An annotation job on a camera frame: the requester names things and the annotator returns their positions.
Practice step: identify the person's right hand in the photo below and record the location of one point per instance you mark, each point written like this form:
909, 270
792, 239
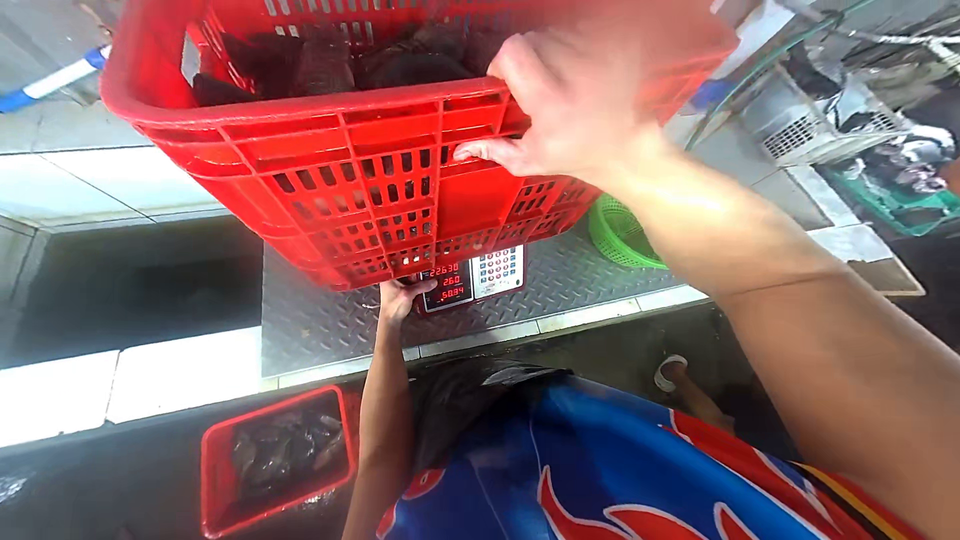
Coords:
577, 105

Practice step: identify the person's left hand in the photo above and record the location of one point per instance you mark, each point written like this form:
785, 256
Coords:
397, 301

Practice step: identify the person's right thumb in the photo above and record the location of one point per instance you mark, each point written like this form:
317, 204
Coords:
493, 151

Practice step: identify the person's right index finger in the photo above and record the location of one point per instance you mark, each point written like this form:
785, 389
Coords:
523, 67

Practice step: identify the person's left thumb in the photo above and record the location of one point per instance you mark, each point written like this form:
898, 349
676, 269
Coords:
422, 287

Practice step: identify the large red plastic crate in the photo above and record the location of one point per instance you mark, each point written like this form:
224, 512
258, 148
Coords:
300, 142

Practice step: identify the person's right forearm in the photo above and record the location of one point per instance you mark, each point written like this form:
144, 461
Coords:
795, 300

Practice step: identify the person's left forearm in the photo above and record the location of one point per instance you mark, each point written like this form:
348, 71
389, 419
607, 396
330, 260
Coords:
384, 397

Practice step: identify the red white digital scale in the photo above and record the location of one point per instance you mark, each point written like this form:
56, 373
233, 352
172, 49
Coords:
496, 274

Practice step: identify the grey diamond plate sheet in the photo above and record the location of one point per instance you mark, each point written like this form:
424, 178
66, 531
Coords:
322, 330

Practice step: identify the green plastic basket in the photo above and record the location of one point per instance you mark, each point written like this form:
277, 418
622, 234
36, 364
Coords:
619, 238

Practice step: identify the blue plastic object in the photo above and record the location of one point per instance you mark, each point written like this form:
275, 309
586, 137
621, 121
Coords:
711, 94

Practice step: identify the pile of dark fish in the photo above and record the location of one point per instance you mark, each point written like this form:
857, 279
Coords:
322, 66

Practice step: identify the pile of grey fish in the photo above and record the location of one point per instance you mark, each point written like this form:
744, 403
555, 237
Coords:
277, 454

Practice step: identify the person's body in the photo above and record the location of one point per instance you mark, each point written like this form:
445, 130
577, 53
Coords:
600, 450

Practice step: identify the white plastic crate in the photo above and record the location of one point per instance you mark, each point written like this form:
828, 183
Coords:
795, 127

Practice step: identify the small red plastic basin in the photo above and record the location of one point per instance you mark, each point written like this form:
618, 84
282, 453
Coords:
217, 480

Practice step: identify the person's legs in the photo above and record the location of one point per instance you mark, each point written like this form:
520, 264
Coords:
694, 394

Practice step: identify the green plastic tray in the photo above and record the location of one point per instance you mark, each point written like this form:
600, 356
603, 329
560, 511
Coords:
885, 208

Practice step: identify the blue white pole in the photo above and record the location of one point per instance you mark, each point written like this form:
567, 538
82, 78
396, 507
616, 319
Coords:
56, 79

